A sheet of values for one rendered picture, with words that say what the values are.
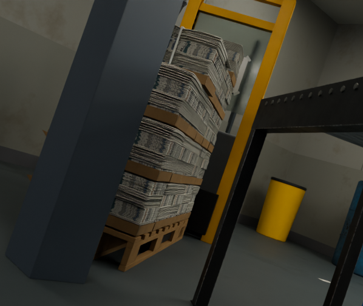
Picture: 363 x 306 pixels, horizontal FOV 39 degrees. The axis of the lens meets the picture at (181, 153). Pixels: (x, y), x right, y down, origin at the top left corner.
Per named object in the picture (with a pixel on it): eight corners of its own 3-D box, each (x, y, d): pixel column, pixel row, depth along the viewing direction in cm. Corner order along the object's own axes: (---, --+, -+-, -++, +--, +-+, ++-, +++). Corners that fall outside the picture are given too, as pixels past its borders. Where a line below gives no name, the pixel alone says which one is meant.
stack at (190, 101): (37, 238, 205) (105, 42, 206) (118, 221, 319) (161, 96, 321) (125, 272, 198) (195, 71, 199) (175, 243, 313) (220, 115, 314)
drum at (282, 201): (266, 233, 637) (284, 181, 638) (295, 245, 604) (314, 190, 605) (245, 227, 608) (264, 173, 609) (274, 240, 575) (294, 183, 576)
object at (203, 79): (172, 74, 230) (175, 65, 230) (184, 88, 259) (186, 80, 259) (205, 85, 227) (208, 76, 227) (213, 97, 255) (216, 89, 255)
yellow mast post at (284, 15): (200, 240, 364) (284, -4, 367) (201, 238, 372) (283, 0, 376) (212, 244, 362) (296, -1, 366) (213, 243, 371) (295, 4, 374)
